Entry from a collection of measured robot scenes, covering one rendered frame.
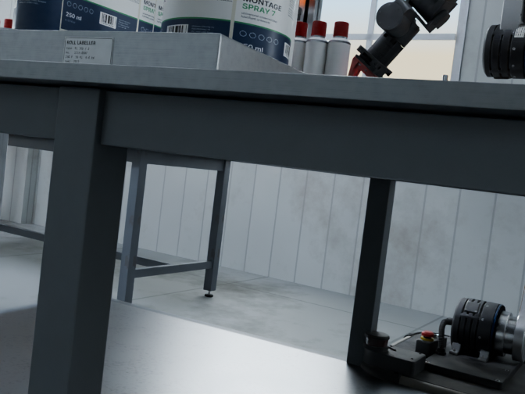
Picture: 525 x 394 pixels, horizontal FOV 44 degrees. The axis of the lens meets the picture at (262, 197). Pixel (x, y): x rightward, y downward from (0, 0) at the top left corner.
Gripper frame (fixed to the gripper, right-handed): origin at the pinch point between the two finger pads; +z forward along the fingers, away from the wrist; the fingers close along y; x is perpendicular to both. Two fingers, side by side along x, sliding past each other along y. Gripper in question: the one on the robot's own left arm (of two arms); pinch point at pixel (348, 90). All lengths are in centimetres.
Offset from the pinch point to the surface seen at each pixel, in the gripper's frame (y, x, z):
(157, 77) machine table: 85, 15, 4
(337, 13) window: -254, -133, -6
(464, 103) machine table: 86, 39, -14
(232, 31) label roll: 59, 3, 0
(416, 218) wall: -250, -5, 51
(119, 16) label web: 48, -23, 13
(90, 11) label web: 54, -23, 14
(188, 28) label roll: 60, -2, 3
